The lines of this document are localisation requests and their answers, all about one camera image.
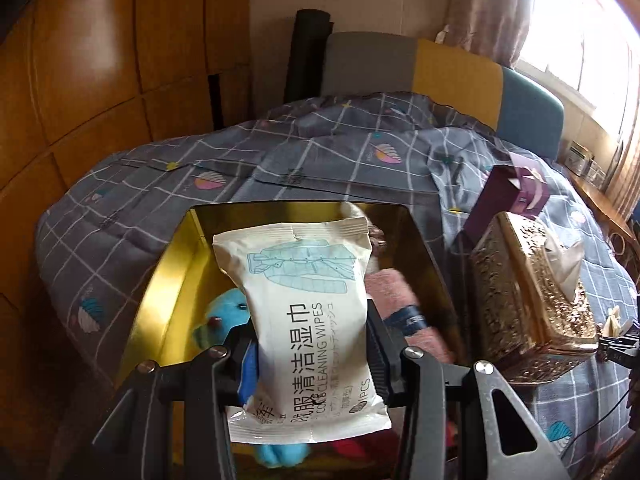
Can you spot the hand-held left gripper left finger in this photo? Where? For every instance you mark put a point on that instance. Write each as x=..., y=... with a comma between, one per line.
x=247, y=367

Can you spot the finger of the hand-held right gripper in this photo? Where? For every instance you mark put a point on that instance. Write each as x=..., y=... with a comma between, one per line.
x=622, y=349

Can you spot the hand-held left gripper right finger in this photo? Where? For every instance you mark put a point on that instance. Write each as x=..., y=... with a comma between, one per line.
x=385, y=360

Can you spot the beige fabric piece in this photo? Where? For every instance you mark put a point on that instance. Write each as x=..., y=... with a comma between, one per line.
x=612, y=320

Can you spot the white wet wipes pack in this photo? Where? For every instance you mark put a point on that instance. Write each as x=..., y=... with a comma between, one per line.
x=300, y=310

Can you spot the gold metal box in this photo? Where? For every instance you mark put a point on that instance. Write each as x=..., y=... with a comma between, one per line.
x=170, y=280

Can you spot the blue plush toy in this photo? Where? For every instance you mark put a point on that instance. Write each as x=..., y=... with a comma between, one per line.
x=225, y=310

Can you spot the pink towel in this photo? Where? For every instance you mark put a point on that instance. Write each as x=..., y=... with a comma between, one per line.
x=395, y=285

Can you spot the white tissue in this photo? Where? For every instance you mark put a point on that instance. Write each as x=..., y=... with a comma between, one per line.
x=565, y=265

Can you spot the gold ornate tissue box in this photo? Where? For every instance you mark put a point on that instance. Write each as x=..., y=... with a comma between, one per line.
x=520, y=300

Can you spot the wooden desk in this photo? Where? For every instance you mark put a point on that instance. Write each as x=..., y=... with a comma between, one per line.
x=600, y=202

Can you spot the cream mesh cloth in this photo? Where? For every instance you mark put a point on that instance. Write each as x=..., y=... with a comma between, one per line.
x=357, y=212

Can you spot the beige curtain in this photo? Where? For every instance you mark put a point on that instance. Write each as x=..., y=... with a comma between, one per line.
x=485, y=0
x=625, y=185

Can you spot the purple box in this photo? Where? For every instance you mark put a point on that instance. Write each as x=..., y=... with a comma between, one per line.
x=495, y=200

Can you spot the grey plaid pillow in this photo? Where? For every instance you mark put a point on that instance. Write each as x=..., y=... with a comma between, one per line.
x=340, y=170

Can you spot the clear storage containers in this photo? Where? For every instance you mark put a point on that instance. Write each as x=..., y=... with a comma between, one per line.
x=580, y=155

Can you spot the grey plaid quilt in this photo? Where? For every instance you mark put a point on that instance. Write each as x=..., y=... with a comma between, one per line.
x=125, y=200

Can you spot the teal yellow grey headboard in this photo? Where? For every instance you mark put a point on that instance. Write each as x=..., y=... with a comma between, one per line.
x=460, y=70

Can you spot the black rolled mat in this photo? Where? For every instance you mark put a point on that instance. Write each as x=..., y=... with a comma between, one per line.
x=305, y=50

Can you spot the window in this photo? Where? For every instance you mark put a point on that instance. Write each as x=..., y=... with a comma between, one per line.
x=590, y=25

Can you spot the wooden wardrobe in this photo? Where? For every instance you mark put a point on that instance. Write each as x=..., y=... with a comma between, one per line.
x=100, y=60

